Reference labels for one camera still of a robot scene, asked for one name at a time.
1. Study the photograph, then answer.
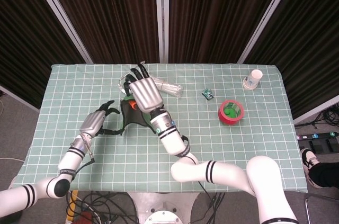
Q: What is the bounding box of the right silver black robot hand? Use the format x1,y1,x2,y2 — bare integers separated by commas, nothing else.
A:
123,62,164,113

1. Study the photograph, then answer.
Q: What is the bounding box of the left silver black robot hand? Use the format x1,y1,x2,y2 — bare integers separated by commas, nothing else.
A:
80,100,121,137

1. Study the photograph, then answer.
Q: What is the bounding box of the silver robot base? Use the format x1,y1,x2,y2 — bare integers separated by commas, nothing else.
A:
127,191,202,224

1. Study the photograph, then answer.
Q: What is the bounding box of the bundle of clear plastic straws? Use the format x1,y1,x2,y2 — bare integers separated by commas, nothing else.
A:
150,75,184,100

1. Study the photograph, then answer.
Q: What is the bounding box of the small green packet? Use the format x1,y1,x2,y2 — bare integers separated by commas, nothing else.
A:
202,88,214,101

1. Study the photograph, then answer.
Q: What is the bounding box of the red tape roll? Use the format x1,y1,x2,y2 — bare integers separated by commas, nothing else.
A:
218,99,245,126

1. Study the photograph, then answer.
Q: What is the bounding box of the yellow floor strip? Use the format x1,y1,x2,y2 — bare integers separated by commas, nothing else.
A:
66,191,79,221

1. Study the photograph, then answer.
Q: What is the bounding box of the dark ribbed partition panel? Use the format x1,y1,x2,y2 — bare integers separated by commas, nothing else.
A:
168,0,289,64
0,0,86,111
245,0,339,121
42,0,159,64

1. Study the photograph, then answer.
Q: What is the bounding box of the green checked tablecloth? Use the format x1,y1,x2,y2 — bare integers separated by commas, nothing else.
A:
12,64,309,193

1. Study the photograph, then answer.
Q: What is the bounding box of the white paper cup blue print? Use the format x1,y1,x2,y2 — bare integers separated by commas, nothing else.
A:
242,69,263,91

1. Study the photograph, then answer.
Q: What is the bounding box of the white black sneaker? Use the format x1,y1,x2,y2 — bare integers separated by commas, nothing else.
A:
300,148,323,189

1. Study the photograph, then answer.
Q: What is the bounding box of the black foot pedal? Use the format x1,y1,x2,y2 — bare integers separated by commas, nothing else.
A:
299,139,339,154

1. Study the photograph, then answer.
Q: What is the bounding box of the black trouser leg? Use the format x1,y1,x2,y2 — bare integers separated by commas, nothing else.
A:
309,162,339,188

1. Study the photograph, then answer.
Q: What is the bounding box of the bent metal wire stand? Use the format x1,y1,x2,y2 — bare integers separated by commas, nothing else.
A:
118,60,148,95

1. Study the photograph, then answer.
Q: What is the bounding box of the white partition post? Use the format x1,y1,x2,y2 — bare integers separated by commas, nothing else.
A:
237,0,308,64
26,0,93,64
155,0,170,63

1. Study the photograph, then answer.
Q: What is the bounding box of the black floor cable tangle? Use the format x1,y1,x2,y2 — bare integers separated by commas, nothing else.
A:
71,191,136,224

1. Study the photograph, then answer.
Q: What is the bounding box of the grey metal chair frame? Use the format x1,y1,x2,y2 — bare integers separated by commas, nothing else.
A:
304,193,339,224

